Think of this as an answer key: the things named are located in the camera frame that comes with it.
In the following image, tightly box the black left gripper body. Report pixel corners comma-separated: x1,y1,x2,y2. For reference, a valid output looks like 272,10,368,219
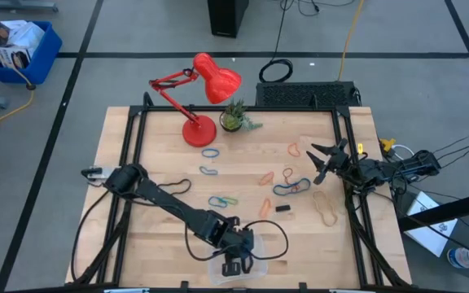
221,225,256,260

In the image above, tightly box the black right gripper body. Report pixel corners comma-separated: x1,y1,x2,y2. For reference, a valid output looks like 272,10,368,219
315,138,356,185

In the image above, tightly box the thin red rubber band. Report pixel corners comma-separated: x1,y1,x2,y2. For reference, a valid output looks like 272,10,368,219
282,167,300,194

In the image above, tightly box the wide tan rubber band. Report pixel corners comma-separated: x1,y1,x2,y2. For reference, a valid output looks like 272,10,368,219
312,190,339,228

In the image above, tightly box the wide blue rubber band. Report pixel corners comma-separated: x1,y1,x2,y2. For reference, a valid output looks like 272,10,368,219
272,177,312,197

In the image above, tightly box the clear plastic bin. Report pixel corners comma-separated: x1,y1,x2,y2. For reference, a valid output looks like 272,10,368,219
208,234,269,286

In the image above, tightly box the yellow plastic clamp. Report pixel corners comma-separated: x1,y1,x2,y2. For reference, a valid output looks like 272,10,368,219
379,138,397,154

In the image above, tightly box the potted succulent plant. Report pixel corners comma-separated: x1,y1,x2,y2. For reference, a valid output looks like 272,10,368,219
218,98,264,133

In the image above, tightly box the black metal bar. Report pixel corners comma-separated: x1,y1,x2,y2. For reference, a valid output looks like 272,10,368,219
397,189,469,233

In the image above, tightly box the red desk lamp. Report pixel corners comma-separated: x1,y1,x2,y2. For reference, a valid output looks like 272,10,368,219
148,51,243,148

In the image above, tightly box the white plastic bottle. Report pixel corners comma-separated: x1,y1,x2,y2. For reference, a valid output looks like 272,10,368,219
446,245,469,269

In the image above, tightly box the black computer tower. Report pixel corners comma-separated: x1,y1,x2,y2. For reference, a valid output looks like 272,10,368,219
207,0,250,39

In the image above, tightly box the blue plastic storage tub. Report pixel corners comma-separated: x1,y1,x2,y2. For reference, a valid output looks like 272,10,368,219
0,20,64,85

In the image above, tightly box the white printed cardboard box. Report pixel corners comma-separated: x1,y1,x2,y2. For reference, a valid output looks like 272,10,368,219
0,20,28,46
0,45,32,69

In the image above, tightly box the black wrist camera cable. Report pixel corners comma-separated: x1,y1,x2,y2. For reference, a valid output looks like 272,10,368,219
242,219,290,261

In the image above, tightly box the white cable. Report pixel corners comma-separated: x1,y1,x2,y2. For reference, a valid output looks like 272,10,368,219
391,143,417,164

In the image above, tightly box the black aluminium table frame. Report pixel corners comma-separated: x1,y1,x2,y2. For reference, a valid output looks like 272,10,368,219
65,91,413,293

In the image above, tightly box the coiled black cable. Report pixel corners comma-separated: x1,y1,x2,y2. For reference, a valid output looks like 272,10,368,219
257,0,295,84

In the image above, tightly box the yellow floor cable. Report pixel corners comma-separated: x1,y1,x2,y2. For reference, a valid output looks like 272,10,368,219
337,0,366,81
0,33,36,131

